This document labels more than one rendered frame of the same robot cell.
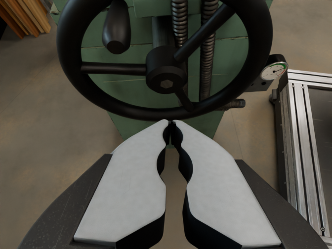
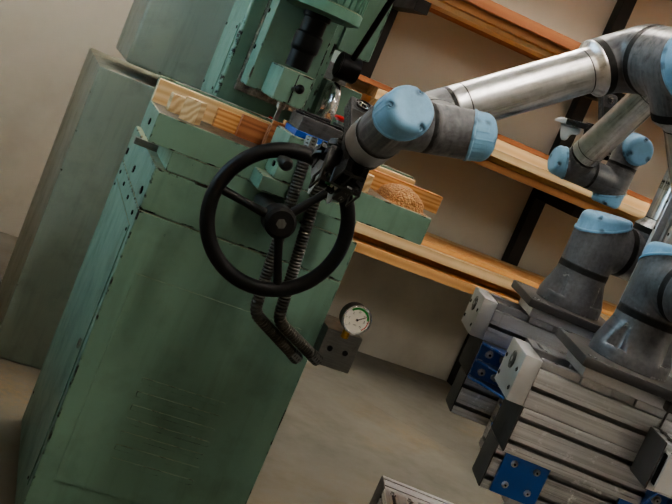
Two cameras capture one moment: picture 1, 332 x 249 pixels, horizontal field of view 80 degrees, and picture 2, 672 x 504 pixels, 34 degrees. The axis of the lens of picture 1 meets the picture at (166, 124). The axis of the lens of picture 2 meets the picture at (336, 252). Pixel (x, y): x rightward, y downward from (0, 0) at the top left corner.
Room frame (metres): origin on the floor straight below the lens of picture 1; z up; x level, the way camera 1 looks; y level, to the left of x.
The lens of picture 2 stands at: (-1.69, 0.54, 1.08)
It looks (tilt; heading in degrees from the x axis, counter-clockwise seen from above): 8 degrees down; 340
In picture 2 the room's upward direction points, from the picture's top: 23 degrees clockwise
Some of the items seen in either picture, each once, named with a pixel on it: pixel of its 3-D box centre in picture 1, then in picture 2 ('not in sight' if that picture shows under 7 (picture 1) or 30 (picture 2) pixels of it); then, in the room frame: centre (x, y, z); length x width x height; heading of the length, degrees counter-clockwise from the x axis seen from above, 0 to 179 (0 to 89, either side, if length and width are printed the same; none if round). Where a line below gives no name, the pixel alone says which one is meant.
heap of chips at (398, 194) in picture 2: not in sight; (402, 194); (0.45, -0.31, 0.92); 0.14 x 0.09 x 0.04; 179
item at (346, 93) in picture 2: not in sight; (332, 109); (0.73, -0.17, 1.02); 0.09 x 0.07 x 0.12; 89
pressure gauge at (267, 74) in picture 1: (269, 68); (353, 321); (0.33, -0.27, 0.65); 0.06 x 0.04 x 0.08; 89
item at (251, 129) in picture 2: not in sight; (292, 146); (0.53, -0.06, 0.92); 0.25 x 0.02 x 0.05; 89
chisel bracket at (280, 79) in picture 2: not in sight; (286, 89); (0.57, -0.02, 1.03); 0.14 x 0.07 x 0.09; 179
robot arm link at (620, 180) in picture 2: not in sight; (607, 182); (0.72, -0.91, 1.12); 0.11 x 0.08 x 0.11; 89
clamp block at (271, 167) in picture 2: not in sight; (307, 163); (0.35, -0.06, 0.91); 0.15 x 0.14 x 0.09; 89
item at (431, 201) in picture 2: not in sight; (330, 162); (0.54, -0.16, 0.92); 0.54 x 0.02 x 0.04; 89
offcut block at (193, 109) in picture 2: not in sight; (193, 110); (0.43, 0.18, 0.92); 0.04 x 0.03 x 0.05; 61
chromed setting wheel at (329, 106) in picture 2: not in sight; (325, 107); (0.67, -0.14, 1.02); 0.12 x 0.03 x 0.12; 179
